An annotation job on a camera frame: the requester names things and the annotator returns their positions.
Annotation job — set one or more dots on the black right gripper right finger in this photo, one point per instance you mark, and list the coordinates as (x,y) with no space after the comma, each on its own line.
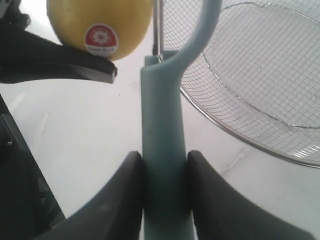
(222,213)

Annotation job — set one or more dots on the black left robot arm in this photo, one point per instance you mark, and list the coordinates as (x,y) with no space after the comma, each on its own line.
(27,205)

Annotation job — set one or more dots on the yellow lemon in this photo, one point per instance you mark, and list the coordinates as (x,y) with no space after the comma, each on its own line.
(111,29)

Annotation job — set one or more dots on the oval metal wire mesh basket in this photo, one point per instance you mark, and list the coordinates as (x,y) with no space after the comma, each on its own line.
(258,77)

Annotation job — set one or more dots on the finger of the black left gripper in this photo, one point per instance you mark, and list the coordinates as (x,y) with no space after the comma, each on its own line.
(25,57)

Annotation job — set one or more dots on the teal handled vegetable peeler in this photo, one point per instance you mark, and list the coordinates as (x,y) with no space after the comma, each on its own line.
(167,212)

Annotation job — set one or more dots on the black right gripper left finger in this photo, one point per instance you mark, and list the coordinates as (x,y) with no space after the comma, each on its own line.
(114,213)

